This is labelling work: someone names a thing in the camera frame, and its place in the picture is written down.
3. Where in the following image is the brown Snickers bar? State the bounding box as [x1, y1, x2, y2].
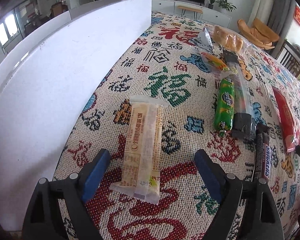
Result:
[253, 123, 271, 183]

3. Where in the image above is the clear black-ended snack tube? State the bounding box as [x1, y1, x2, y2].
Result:
[223, 49, 256, 141]

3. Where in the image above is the green biscuit roll pack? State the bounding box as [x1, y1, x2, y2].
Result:
[213, 77, 235, 134]

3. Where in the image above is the beige wafer snack pack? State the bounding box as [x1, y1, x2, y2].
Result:
[110, 95, 167, 205]

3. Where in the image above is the orange green snack packet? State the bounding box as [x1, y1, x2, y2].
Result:
[200, 52, 230, 72]

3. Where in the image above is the bagged bread loaf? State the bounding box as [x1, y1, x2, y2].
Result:
[212, 25, 243, 53]

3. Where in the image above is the white blue snack pouch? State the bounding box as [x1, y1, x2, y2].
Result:
[190, 27, 213, 51]

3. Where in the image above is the red snack box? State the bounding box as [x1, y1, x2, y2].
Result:
[272, 86, 300, 152]

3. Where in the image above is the dark wooden chair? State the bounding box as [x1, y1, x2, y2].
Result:
[276, 40, 300, 78]

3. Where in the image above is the orange lounge chair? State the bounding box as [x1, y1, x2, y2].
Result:
[237, 18, 280, 50]

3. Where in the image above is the patterned woven tablecloth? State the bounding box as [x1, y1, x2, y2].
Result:
[53, 12, 300, 239]

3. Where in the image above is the white foam board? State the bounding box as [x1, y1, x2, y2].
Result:
[0, 0, 152, 231]

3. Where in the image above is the white standing air conditioner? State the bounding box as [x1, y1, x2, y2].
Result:
[247, 0, 274, 27]

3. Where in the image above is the green potted plant right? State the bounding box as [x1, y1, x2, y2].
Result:
[216, 0, 237, 14]

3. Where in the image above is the wooden bench stool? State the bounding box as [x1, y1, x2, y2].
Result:
[177, 5, 203, 20]

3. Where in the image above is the white TV cabinet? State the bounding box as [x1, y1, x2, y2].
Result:
[152, 0, 231, 28]

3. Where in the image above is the red wall hanging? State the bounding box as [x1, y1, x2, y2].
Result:
[293, 5, 300, 25]

